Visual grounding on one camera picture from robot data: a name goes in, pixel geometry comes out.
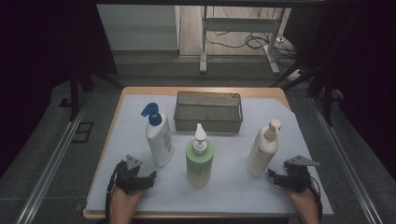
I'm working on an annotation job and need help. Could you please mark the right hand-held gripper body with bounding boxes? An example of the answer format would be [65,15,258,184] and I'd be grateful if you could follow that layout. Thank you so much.
[281,154,321,193]

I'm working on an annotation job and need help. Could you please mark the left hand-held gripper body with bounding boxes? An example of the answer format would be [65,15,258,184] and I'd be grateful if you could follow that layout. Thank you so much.
[113,154,150,196]

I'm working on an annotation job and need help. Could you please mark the cream pump bottle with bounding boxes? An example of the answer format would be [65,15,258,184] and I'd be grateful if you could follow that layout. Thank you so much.
[246,119,283,178]

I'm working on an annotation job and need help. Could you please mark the green bottle with white pump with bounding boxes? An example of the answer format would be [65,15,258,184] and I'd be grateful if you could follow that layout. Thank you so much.
[185,122,216,189]

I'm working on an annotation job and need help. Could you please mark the metal mesh basket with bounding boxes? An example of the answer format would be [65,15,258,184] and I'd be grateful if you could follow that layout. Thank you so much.
[173,91,244,133]

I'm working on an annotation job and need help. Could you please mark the person's left hand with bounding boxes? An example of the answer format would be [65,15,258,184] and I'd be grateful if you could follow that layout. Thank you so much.
[110,185,146,213]

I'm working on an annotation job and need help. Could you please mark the person's right hand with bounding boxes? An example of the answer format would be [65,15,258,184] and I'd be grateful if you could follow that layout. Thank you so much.
[284,186,320,215]

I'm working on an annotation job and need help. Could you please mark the white bottle with blue pump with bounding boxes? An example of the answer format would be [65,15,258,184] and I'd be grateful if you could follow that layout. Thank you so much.
[140,102,176,169]

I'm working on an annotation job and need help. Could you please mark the black stand legs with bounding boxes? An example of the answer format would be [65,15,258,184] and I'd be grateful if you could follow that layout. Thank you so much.
[68,64,124,122]
[270,60,335,127]

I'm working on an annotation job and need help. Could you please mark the white power strip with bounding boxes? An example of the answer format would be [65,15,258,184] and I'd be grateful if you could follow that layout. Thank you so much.
[289,68,305,82]

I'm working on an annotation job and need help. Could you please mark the dark curtain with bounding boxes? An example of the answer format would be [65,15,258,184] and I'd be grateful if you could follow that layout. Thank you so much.
[0,0,119,179]
[282,0,396,174]

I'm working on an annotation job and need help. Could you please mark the white cabinet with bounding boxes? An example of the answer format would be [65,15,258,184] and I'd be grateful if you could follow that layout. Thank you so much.
[96,4,182,52]

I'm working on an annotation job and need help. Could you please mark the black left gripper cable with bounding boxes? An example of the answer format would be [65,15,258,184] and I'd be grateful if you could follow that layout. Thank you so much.
[105,161,121,224]

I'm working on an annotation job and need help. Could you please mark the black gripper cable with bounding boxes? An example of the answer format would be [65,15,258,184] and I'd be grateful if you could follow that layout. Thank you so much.
[105,161,121,224]
[307,175,324,217]

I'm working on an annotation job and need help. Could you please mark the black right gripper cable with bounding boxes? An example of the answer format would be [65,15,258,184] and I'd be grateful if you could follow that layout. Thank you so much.
[307,175,324,217]

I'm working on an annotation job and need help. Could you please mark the metal floor rail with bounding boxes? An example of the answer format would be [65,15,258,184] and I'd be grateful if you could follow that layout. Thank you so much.
[14,92,92,224]
[309,96,385,224]

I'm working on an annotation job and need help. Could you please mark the black floor cables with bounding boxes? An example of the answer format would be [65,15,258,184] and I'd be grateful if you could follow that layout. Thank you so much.
[205,7,301,69]

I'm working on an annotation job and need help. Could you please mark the white metal stand frame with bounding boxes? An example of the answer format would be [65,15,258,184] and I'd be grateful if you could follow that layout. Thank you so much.
[199,5,286,76]

